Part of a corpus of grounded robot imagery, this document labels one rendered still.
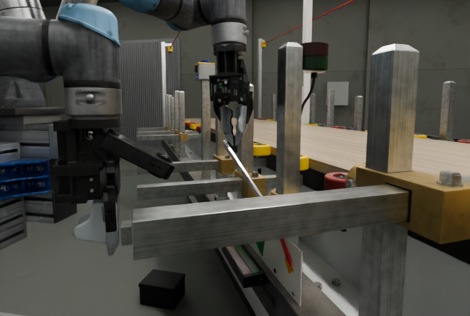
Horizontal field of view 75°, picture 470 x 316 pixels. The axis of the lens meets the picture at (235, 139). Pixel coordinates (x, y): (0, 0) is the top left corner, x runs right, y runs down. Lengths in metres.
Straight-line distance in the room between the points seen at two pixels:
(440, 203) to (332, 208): 0.10
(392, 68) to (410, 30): 7.50
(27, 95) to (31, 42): 0.57
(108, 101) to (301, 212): 0.31
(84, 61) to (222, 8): 0.32
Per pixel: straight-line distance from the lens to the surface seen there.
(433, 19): 8.07
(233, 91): 0.62
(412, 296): 0.72
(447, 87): 1.71
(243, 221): 0.26
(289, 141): 0.59
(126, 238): 0.52
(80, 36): 0.47
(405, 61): 0.39
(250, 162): 0.83
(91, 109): 0.46
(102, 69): 0.46
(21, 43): 0.48
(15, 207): 1.02
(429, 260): 0.67
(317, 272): 0.88
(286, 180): 0.60
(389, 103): 0.37
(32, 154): 0.98
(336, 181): 0.61
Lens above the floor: 1.04
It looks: 6 degrees down
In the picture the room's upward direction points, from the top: straight up
